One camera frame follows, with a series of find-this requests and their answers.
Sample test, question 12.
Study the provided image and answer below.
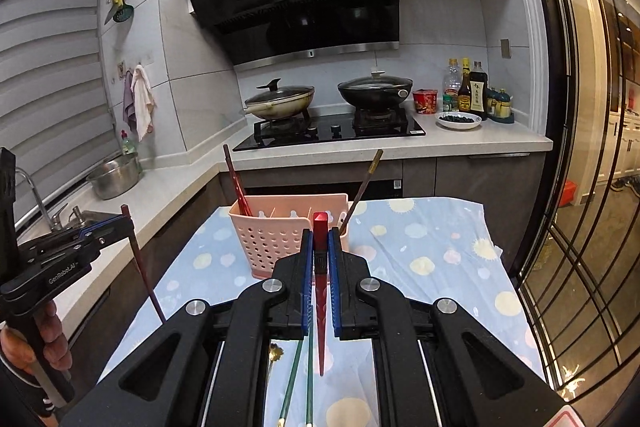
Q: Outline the black range hood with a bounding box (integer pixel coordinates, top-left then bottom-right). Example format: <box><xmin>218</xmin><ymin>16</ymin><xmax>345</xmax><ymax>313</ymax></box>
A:
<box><xmin>190</xmin><ymin>0</ymin><xmax>400</xmax><ymax>70</ymax></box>

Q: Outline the black gas stove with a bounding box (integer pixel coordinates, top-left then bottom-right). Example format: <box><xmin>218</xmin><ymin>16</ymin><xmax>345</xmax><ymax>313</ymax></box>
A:
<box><xmin>233</xmin><ymin>107</ymin><xmax>425</xmax><ymax>152</ymax></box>

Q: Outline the bright red chopstick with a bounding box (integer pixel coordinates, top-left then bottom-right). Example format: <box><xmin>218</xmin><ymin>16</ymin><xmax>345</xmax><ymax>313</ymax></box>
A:
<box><xmin>312</xmin><ymin>211</ymin><xmax>329</xmax><ymax>375</ymax></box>

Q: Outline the dark brown chopstick gold band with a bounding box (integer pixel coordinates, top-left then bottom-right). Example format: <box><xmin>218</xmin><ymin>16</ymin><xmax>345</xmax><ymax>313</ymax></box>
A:
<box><xmin>340</xmin><ymin>150</ymin><xmax>384</xmax><ymax>235</ymax></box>

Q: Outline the dark soy sauce bottle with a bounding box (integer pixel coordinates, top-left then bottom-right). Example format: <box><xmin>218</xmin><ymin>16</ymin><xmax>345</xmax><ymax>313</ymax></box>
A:
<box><xmin>469</xmin><ymin>61</ymin><xmax>488</xmax><ymax>120</ymax></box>

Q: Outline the gold flower spoon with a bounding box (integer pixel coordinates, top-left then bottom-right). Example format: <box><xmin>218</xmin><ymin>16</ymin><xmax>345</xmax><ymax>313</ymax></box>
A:
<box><xmin>267</xmin><ymin>343</ymin><xmax>284</xmax><ymax>378</ymax></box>

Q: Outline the white plate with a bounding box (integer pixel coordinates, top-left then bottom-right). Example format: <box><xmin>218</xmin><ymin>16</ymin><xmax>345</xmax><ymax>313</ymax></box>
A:
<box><xmin>436</xmin><ymin>112</ymin><xmax>482</xmax><ymax>131</ymax></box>

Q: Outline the blue planet pattern tablecloth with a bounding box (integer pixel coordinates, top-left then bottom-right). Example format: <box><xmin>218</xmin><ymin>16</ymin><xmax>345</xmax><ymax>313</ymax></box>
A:
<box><xmin>96</xmin><ymin>196</ymin><xmax>547</xmax><ymax>427</ymax></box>

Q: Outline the purple hanging towel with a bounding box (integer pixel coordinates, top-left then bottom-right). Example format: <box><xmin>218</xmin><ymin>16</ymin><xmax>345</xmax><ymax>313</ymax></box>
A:
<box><xmin>122</xmin><ymin>69</ymin><xmax>137</xmax><ymax>132</ymax></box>

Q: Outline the steel pot on counter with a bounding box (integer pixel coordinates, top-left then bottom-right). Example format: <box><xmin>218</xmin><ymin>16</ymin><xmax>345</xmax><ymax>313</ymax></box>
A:
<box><xmin>87</xmin><ymin>153</ymin><xmax>141</xmax><ymax>200</ymax></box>

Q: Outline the black wok with lid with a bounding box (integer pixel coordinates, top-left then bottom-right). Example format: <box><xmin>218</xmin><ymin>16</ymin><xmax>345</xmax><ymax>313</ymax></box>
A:
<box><xmin>337</xmin><ymin>72</ymin><xmax>413</xmax><ymax>110</ymax></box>

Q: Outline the left hand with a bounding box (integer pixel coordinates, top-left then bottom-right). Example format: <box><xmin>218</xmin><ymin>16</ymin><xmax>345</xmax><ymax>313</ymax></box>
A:
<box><xmin>0</xmin><ymin>299</ymin><xmax>74</xmax><ymax>375</ymax></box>

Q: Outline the white hanging towel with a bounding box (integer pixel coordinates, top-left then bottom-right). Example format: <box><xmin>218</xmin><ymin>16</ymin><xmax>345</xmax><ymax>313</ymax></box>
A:
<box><xmin>131</xmin><ymin>65</ymin><xmax>156</xmax><ymax>141</ymax></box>

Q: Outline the beige wok with lid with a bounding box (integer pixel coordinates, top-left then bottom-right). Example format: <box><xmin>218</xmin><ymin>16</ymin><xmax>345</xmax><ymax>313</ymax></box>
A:
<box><xmin>243</xmin><ymin>78</ymin><xmax>314</xmax><ymax>120</ymax></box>

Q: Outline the clear oil bottle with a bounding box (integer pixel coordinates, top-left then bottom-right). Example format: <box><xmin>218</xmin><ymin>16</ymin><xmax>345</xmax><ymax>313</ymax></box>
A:
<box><xmin>442</xmin><ymin>58</ymin><xmax>461</xmax><ymax>112</ymax></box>

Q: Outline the green chopstick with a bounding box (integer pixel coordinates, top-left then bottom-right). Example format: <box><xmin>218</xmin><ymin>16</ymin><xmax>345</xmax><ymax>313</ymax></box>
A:
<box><xmin>305</xmin><ymin>326</ymin><xmax>314</xmax><ymax>427</ymax></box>
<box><xmin>277</xmin><ymin>339</ymin><xmax>304</xmax><ymax>427</ymax></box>

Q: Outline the pink perforated utensil holder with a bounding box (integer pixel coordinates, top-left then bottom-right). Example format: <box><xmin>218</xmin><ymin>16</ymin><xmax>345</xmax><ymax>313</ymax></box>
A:
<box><xmin>229</xmin><ymin>193</ymin><xmax>349</xmax><ymax>279</ymax></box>

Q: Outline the amber sauce bottle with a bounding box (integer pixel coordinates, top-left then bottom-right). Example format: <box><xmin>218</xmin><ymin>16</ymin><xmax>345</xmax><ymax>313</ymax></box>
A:
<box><xmin>458</xmin><ymin>57</ymin><xmax>471</xmax><ymax>113</ymax></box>

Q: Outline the red instant noodle cup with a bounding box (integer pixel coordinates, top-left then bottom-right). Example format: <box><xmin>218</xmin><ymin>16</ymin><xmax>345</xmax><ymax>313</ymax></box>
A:
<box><xmin>412</xmin><ymin>89</ymin><xmax>438</xmax><ymax>115</ymax></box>

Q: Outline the green dish soap bottle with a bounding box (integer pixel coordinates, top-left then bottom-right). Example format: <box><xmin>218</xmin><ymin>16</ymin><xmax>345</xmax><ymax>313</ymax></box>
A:
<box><xmin>120</xmin><ymin>130</ymin><xmax>137</xmax><ymax>155</ymax></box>

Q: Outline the seasoning jar set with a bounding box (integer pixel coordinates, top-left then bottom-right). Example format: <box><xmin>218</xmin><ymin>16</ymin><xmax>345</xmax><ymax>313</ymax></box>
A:
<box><xmin>487</xmin><ymin>89</ymin><xmax>514</xmax><ymax>124</ymax></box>

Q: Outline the steel faucet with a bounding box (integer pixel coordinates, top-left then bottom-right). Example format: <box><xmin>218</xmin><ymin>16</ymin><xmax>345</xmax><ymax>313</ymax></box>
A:
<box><xmin>15</xmin><ymin>167</ymin><xmax>65</xmax><ymax>232</ymax></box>

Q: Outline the dark red chopstick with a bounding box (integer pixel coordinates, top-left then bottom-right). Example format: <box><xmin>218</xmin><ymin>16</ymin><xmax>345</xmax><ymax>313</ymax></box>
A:
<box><xmin>224</xmin><ymin>143</ymin><xmax>253</xmax><ymax>217</ymax></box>
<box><xmin>231</xmin><ymin>172</ymin><xmax>254</xmax><ymax>217</ymax></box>
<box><xmin>120</xmin><ymin>204</ymin><xmax>166</xmax><ymax>324</ymax></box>

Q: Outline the green hanging ladle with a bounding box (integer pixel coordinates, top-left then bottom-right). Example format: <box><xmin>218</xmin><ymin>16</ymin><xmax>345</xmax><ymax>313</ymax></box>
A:
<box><xmin>104</xmin><ymin>0</ymin><xmax>134</xmax><ymax>24</ymax></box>

